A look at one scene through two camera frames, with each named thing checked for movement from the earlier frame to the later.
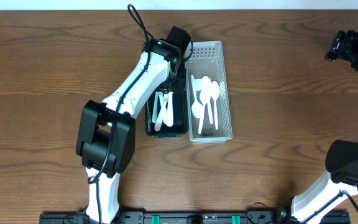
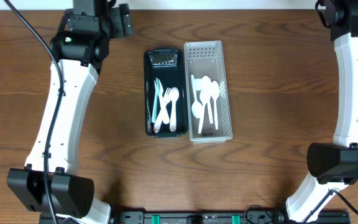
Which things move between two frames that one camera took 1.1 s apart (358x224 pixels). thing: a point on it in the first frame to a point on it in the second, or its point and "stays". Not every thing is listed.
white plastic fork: x=163 y=109 stays
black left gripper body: x=180 y=78 to x=120 y=21
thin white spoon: x=215 y=93 stays
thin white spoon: x=205 y=97 stays
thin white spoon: x=197 y=107 stays
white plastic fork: x=158 y=122 to x=167 y=96
